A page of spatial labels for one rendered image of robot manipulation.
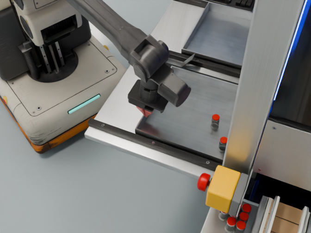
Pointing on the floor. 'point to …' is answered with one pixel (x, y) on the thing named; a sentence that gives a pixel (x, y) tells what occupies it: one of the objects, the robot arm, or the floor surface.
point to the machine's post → (260, 77)
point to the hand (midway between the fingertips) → (147, 113)
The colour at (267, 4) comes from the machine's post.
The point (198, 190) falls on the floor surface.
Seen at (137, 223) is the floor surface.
